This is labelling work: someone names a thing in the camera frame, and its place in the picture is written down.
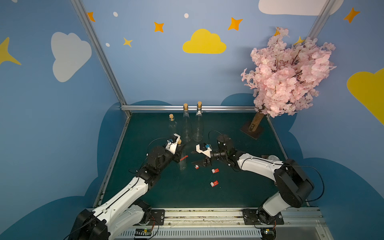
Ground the clear glass bottle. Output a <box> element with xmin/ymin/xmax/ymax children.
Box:
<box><xmin>169</xmin><ymin>114</ymin><xmax>179</xmax><ymax>136</ymax></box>
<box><xmin>182</xmin><ymin>104</ymin><xmax>193</xmax><ymax>144</ymax></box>
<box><xmin>193</xmin><ymin>101</ymin><xmax>204</xmax><ymax>142</ymax></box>
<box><xmin>178</xmin><ymin>140</ymin><xmax>188</xmax><ymax>171</ymax></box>

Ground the right aluminium frame post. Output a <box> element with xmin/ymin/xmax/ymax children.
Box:
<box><xmin>307</xmin><ymin>0</ymin><xmax>336</xmax><ymax>40</ymax></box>

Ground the left small circuit board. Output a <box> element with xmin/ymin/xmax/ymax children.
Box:
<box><xmin>134</xmin><ymin>228</ymin><xmax>153</xmax><ymax>239</ymax></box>

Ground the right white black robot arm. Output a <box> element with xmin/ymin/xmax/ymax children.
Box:
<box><xmin>191</xmin><ymin>134</ymin><xmax>283</xmax><ymax>208</ymax></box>

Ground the right small circuit board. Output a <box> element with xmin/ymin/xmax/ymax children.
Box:
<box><xmin>260</xmin><ymin>228</ymin><xmax>277</xmax><ymax>240</ymax></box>

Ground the aluminium frame post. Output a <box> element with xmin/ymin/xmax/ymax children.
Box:
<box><xmin>307</xmin><ymin>0</ymin><xmax>336</xmax><ymax>40</ymax></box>
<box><xmin>71</xmin><ymin>0</ymin><xmax>127</xmax><ymax>106</ymax></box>

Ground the small circuit board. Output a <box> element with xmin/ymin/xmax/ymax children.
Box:
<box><xmin>134</xmin><ymin>228</ymin><xmax>153</xmax><ymax>239</ymax></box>
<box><xmin>260</xmin><ymin>228</ymin><xmax>277</xmax><ymax>240</ymax></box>

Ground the aluminium back frame bar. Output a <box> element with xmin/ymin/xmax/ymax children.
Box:
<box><xmin>120</xmin><ymin>104</ymin><xmax>256</xmax><ymax>112</ymax></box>

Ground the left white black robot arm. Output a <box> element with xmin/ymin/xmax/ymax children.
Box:
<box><xmin>65</xmin><ymin>134</ymin><xmax>185</xmax><ymax>240</ymax></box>

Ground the left aluminium frame post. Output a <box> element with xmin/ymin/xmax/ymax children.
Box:
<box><xmin>71</xmin><ymin>0</ymin><xmax>127</xmax><ymax>106</ymax></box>

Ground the pink artificial blossom tree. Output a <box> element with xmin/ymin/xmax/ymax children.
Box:
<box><xmin>241</xmin><ymin>27</ymin><xmax>336</xmax><ymax>133</ymax></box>

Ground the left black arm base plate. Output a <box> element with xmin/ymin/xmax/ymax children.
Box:
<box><xmin>135</xmin><ymin>209</ymin><xmax>166</xmax><ymax>226</ymax></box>

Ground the aluminium front rail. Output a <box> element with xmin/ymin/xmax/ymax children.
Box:
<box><xmin>114</xmin><ymin>208</ymin><xmax>333</xmax><ymax>240</ymax></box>

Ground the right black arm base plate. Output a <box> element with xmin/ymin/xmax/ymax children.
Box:
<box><xmin>241</xmin><ymin>207</ymin><xmax>284</xmax><ymax>225</ymax></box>

